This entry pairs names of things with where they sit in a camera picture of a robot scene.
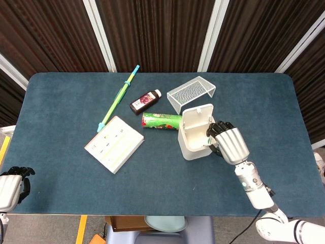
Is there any flat white cardboard box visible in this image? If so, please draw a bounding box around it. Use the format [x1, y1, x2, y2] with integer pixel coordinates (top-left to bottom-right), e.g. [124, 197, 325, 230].
[84, 115, 145, 175]

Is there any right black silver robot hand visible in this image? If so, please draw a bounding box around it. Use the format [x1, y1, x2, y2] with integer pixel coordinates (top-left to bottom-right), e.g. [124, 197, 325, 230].
[206, 120, 250, 165]

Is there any dark juice bottle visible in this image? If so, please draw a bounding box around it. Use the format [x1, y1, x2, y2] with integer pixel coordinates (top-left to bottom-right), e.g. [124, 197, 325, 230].
[129, 89, 163, 116]

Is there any white mesh basket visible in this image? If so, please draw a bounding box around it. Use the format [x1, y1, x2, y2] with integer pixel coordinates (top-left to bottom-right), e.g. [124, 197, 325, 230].
[166, 76, 216, 119]

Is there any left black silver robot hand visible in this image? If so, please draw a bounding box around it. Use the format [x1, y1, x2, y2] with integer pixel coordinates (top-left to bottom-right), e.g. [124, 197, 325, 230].
[0, 166, 36, 212]

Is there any white sneaker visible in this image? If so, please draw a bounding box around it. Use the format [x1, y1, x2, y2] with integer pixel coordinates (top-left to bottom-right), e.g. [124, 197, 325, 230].
[313, 151, 325, 184]

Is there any brown cardboard box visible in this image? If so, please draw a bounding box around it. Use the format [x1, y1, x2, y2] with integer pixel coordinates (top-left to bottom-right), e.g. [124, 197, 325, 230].
[109, 216, 153, 232]

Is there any green chips can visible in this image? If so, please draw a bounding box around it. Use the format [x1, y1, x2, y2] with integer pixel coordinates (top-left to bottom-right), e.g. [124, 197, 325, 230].
[141, 112, 183, 131]

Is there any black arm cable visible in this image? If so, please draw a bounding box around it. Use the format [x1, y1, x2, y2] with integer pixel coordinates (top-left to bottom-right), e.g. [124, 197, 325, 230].
[237, 208, 263, 244]

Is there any orange floor object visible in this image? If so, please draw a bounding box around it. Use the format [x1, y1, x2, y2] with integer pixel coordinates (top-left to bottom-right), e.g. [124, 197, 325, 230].
[88, 233, 106, 244]

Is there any blue table mat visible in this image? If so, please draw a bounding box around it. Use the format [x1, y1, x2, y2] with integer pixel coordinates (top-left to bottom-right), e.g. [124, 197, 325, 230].
[1, 72, 325, 219]

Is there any brown folding screen panel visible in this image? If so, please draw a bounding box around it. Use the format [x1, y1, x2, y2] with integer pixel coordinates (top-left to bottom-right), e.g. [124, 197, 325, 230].
[0, 53, 29, 128]
[203, 0, 325, 74]
[0, 0, 114, 79]
[95, 0, 219, 73]

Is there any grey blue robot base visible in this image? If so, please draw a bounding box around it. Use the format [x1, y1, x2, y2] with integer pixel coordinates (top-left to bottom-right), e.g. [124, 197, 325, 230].
[105, 216, 215, 244]

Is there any white lidded trash bin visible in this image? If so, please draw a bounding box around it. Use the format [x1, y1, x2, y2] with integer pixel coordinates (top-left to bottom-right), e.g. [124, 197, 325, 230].
[177, 103, 216, 161]

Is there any long green yellow toy pen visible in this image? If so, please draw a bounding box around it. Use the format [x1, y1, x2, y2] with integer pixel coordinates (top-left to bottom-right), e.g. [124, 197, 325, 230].
[97, 64, 141, 133]

